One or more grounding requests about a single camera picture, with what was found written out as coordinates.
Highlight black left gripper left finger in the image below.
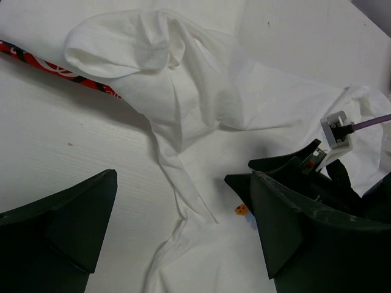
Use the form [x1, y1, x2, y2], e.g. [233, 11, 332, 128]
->
[1, 169, 117, 292]

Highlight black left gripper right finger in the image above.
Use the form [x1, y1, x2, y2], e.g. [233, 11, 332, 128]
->
[250, 172, 390, 292]

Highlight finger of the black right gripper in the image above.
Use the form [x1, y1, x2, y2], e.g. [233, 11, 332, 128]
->
[224, 172, 260, 215]

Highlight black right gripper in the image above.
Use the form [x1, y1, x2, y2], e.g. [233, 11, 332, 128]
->
[248, 139, 364, 217]

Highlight white printed t-shirt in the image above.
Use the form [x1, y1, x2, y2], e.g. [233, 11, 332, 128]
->
[64, 10, 390, 292]

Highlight red patterned folded t-shirt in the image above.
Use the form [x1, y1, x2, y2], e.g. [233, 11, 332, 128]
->
[1, 40, 121, 98]

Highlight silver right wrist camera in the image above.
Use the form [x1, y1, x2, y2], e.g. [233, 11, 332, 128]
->
[320, 111, 353, 153]

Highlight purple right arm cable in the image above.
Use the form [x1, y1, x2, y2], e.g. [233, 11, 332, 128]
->
[351, 114, 391, 132]

